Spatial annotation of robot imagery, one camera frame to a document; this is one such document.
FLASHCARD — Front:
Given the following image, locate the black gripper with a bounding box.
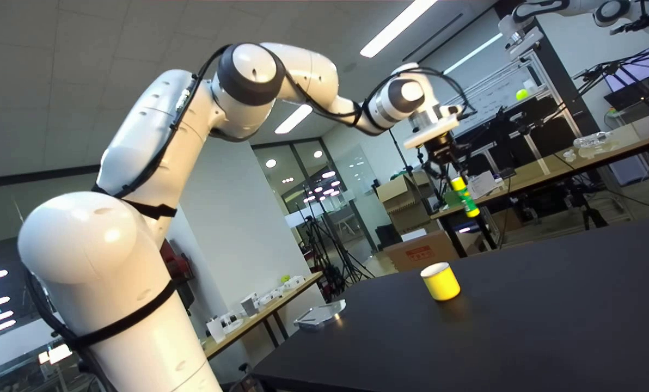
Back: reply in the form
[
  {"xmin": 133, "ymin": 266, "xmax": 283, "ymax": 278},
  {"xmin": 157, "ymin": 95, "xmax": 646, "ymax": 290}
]
[{"xmin": 422, "ymin": 138, "xmax": 469, "ymax": 194}]

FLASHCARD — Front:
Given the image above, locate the green yellow glue stick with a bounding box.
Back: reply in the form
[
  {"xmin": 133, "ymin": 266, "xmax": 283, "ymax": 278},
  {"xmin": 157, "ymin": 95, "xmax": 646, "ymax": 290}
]
[{"xmin": 448, "ymin": 177, "xmax": 481, "ymax": 219}]

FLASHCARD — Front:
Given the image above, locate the yellow mug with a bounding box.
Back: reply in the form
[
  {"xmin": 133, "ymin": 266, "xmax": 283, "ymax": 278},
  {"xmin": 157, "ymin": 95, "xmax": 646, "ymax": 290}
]
[{"xmin": 418, "ymin": 261, "xmax": 465, "ymax": 305}]

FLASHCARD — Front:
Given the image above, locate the plain stacked cardboard box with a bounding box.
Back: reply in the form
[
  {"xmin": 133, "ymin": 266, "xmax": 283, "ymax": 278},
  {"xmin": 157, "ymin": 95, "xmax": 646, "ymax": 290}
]
[{"xmin": 374, "ymin": 173, "xmax": 433, "ymax": 213}]

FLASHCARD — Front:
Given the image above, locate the cardboard box with red print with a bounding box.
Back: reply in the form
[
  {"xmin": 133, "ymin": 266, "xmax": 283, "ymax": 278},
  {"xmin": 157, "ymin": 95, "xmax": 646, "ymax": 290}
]
[{"xmin": 380, "ymin": 228, "xmax": 463, "ymax": 275}]

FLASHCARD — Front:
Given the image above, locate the wooden desk with black legs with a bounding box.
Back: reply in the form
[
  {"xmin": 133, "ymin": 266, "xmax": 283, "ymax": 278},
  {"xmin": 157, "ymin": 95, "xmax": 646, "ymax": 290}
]
[{"xmin": 428, "ymin": 125, "xmax": 649, "ymax": 256}]

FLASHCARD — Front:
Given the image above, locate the long ceiling light strip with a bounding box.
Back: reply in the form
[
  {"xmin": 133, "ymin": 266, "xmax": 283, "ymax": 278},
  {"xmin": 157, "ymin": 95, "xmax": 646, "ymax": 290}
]
[{"xmin": 358, "ymin": 0, "xmax": 440, "ymax": 62}]

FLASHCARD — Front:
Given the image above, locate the short ceiling light strip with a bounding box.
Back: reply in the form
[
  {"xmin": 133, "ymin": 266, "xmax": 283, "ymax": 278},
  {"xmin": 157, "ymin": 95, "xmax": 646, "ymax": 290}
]
[{"xmin": 272, "ymin": 103, "xmax": 316, "ymax": 138}]

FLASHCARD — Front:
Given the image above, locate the white tray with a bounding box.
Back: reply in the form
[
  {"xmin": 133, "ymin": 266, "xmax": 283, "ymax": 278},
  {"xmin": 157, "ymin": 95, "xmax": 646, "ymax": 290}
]
[{"xmin": 292, "ymin": 298, "xmax": 349, "ymax": 334}]

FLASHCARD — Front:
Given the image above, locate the long wooden work table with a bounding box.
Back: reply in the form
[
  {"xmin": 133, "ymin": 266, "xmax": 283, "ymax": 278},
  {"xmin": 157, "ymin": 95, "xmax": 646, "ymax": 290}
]
[{"xmin": 201, "ymin": 269, "xmax": 328, "ymax": 361}]

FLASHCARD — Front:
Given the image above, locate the black camera tripod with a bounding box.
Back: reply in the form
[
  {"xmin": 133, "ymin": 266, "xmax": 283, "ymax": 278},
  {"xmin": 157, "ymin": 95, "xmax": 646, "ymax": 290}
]
[{"xmin": 294, "ymin": 211, "xmax": 377, "ymax": 295}]

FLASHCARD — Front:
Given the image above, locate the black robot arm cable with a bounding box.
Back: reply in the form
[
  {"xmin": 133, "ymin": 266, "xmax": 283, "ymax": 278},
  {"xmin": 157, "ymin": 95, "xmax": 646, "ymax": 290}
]
[{"xmin": 117, "ymin": 41, "xmax": 481, "ymax": 203}]

